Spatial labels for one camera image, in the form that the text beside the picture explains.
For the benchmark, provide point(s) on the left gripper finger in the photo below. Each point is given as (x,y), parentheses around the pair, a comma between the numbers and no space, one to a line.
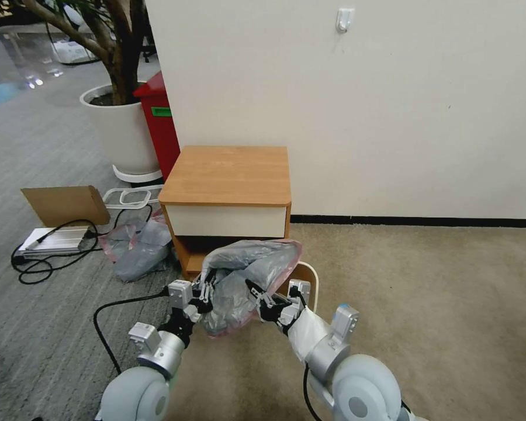
(208,291)
(196,289)

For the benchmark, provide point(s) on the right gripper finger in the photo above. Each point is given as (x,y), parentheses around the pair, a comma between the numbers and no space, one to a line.
(284,301)
(263,296)

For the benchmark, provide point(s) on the grey garbage bag pink rim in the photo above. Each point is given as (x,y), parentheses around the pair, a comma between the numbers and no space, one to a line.
(241,267)

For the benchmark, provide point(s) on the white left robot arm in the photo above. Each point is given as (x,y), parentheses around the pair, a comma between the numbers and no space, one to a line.
(144,386)

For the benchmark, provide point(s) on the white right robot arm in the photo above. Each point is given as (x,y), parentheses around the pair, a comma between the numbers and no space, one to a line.
(355,386)

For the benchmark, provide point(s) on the pale wooden trash can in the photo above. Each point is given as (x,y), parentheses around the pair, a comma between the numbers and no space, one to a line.
(314,285)

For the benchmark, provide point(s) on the crumpled grey garbage bag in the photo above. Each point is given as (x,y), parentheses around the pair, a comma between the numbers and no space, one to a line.
(144,250)

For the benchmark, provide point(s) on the white nightstand drawer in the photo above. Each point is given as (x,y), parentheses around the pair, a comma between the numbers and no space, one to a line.
(225,221)

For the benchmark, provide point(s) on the wooden nightstand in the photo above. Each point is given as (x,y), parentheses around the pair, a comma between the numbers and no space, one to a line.
(228,175)

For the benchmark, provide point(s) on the flat silver metal device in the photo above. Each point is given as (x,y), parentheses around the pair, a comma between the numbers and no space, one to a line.
(54,240)

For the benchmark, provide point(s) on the red bin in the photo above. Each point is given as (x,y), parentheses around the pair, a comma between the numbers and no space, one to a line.
(160,140)

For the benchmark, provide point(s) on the brown cardboard sheet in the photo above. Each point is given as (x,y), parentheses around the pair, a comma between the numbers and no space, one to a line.
(65,206)

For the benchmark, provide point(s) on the black baseboard strip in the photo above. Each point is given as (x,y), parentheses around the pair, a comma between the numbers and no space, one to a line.
(421,220)

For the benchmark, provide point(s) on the white planter pot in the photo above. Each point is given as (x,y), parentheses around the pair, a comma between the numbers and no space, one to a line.
(122,136)

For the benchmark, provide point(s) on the green label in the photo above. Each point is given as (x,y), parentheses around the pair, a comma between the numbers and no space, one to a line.
(161,111)

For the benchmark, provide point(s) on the brown tree trunk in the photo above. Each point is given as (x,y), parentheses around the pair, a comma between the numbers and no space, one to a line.
(122,57)

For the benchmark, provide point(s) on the black office chair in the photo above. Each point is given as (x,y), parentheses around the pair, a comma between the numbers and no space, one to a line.
(148,41)

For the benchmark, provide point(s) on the white storage box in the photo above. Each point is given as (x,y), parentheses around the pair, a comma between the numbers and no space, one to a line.
(74,50)

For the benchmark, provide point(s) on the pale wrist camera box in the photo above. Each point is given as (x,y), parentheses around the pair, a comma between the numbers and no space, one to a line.
(179,293)
(300,290)

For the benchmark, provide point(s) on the white plastic frame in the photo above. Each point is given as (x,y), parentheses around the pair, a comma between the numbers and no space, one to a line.
(133,197)

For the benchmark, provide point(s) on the white wall hook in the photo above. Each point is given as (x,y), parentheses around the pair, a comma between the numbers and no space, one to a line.
(345,19)

